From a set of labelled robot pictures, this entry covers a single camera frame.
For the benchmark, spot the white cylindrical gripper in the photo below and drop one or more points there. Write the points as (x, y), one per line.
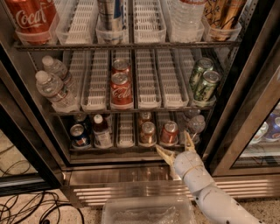
(185, 162)

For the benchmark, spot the red coke can bottom shelf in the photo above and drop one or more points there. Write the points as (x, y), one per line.
(169, 133)

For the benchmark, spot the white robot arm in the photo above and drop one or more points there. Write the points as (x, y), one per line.
(218, 206)

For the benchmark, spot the clear water bottle bottom shelf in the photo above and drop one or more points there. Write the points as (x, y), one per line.
(194, 126)

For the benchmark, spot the clear water bottle shelf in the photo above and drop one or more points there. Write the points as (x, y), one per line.
(194, 126)
(187, 14)

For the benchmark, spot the front orange can bottom shelf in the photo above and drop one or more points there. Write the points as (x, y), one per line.
(147, 133)

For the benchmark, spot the orange can shelf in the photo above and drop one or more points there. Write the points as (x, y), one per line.
(147, 133)
(144, 117)

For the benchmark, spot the rear orange can bottom shelf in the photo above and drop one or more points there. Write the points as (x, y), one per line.
(144, 117)

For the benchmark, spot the front green can middle shelf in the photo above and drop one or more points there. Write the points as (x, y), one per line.
(206, 86)

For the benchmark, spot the green can shelf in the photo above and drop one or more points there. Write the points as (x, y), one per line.
(206, 86)
(200, 66)

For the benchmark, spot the white can behind right door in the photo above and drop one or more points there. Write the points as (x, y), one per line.
(259, 134)

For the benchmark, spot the front red coke can middle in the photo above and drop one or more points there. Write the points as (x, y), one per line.
(121, 93)

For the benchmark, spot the rear green can middle shelf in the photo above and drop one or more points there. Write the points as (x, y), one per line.
(200, 66)

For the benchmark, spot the blue can behind right door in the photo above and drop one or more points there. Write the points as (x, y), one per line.
(273, 132)

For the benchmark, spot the blue pepsi can bottom shelf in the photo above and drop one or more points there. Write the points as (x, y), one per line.
(79, 136)

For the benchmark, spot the rear red coke can middle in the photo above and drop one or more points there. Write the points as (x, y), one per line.
(121, 66)

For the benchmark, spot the steel fridge with glass doors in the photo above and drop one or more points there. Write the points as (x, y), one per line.
(161, 60)

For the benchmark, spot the clear water bottle top shelf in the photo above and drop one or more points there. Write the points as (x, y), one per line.
(187, 14)

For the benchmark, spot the gold brown can top shelf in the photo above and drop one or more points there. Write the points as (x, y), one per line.
(221, 19)

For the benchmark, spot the front water bottle middle shelf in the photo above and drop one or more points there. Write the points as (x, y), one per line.
(56, 92)

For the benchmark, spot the rear water bottle middle shelf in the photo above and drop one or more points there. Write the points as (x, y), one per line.
(55, 66)

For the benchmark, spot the silver blue can top shelf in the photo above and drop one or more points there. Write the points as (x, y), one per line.
(110, 13)

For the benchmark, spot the large red Coca-Cola can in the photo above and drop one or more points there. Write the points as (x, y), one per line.
(36, 20)

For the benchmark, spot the clear plastic bin on floor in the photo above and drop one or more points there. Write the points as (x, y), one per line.
(149, 210)

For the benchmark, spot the brown drink bottle white cap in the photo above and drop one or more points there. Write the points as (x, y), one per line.
(101, 131)

